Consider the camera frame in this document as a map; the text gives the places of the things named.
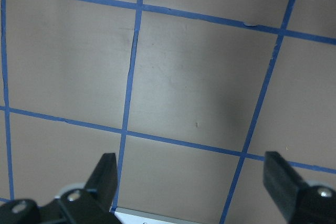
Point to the empty left gripper black right finger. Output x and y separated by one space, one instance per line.
298 200

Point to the empty left gripper black left finger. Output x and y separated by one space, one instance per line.
90 204

